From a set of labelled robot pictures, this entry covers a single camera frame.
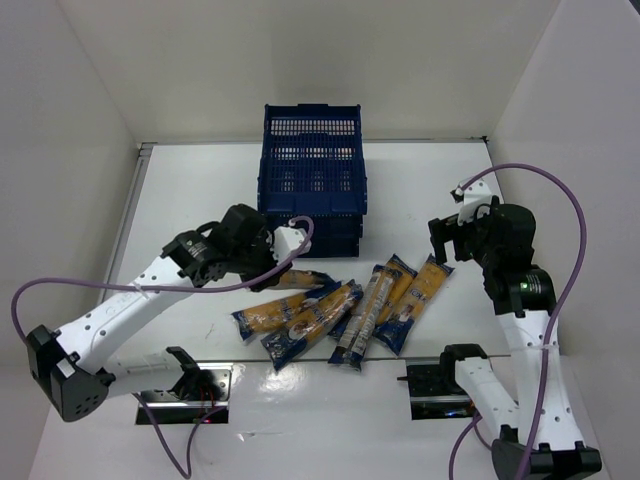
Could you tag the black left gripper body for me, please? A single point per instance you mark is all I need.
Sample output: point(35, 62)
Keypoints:
point(265, 275)

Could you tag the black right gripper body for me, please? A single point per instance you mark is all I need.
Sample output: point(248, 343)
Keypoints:
point(447, 232)

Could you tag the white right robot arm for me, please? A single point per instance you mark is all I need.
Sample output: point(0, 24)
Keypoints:
point(534, 433)

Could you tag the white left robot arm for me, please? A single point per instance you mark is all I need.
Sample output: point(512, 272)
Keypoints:
point(75, 365)

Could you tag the blue stacked plastic tray shelf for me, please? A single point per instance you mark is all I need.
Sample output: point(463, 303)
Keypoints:
point(312, 163)

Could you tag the middle yellow spaghetti bag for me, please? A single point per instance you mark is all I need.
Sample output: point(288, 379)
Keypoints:
point(401, 284)

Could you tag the left-most spaghetti bag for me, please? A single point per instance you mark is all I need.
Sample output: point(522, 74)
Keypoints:
point(269, 316)

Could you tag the right-most spaghetti bag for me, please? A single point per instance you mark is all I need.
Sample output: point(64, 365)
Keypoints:
point(394, 329)

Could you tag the white-label spaghetti bag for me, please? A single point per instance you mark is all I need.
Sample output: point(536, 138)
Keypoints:
point(352, 345)

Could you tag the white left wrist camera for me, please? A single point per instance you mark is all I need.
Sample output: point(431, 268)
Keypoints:
point(293, 238)

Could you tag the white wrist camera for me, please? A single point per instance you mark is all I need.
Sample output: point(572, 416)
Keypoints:
point(293, 238)
point(474, 201)

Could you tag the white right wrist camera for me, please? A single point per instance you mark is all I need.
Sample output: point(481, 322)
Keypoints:
point(474, 201)

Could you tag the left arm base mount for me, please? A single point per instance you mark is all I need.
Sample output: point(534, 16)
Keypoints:
point(210, 395)

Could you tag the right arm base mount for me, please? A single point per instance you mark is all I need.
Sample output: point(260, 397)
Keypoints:
point(430, 396)

